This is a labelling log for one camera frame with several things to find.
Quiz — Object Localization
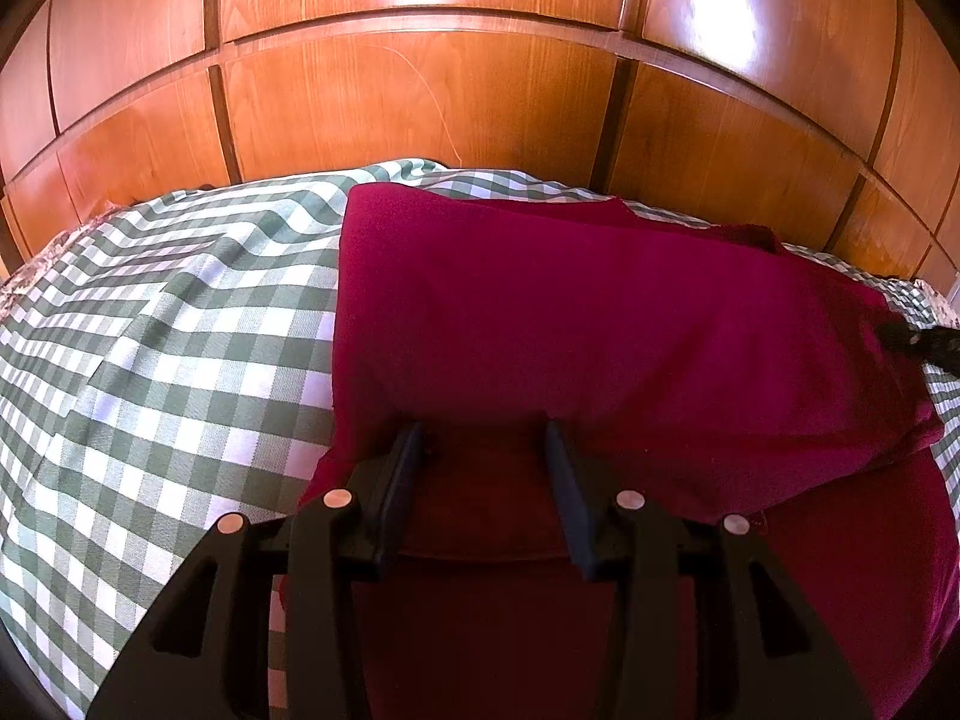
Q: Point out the wooden wardrobe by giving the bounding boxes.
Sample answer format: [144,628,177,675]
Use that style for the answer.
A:
[0,0,960,293]

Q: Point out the dark red pants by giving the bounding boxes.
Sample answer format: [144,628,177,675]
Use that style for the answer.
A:
[274,184,949,720]

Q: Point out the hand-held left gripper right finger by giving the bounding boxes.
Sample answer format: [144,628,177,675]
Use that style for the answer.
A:
[544,420,875,720]

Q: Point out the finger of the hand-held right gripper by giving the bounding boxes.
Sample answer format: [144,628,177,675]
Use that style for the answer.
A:
[876,321,960,372]

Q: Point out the green white checked blanket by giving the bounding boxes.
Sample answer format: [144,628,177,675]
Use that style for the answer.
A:
[0,157,960,720]

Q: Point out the floral bedspread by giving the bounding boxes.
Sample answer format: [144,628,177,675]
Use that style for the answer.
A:
[0,221,960,331]

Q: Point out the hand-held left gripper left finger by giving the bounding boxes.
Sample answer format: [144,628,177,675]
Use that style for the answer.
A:
[86,422,424,720]

